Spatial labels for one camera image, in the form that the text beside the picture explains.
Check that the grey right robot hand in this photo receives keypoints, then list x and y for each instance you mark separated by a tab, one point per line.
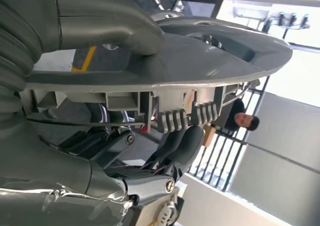
50	184

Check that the yellow floor tape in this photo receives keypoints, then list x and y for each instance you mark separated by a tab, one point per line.
86	60

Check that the brown cardboard box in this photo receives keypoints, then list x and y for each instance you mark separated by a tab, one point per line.
209	136

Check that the black metal railing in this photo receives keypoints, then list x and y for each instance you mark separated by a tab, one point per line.
246	141

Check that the person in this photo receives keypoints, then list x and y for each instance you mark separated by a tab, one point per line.
246	121

